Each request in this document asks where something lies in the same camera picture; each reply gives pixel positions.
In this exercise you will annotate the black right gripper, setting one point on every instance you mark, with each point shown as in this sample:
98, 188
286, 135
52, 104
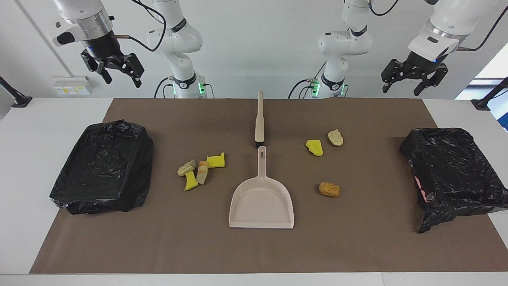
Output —
104, 45

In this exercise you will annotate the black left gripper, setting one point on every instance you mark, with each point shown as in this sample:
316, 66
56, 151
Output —
420, 63

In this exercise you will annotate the pale beige bread piece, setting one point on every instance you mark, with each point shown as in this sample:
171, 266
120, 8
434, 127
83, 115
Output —
335, 138

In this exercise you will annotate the beige grey foam chunk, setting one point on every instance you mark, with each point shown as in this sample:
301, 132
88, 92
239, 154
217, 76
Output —
186, 168

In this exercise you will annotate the yellow sponge chunk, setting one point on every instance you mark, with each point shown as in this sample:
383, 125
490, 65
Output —
315, 147

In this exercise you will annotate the orange white bread slice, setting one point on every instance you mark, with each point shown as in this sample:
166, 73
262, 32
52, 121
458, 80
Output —
202, 172

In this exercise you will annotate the small yellow sponge piece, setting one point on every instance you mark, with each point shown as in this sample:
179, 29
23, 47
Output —
190, 182

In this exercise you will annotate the notched yellow sponge piece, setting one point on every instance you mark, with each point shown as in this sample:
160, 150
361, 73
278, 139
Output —
217, 161

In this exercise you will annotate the brown bread roll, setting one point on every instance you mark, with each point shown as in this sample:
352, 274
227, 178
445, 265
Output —
330, 189

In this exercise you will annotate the beige brush with black bristles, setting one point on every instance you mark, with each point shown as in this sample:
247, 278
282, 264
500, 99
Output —
259, 123

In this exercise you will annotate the beige plastic dustpan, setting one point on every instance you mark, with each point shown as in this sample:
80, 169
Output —
262, 206

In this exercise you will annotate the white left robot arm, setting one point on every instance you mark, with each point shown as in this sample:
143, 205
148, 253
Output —
345, 41

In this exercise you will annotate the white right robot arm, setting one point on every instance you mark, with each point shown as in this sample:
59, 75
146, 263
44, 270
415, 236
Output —
178, 39

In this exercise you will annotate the pink bin with black bag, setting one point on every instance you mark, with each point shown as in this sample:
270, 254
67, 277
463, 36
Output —
452, 174

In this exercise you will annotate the black clamp stand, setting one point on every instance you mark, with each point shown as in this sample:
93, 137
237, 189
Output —
482, 104
20, 101

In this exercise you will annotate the brown table mat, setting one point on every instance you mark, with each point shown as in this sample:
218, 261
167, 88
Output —
254, 246

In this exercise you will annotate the white wall socket box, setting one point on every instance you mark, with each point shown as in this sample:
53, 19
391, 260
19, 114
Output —
71, 85

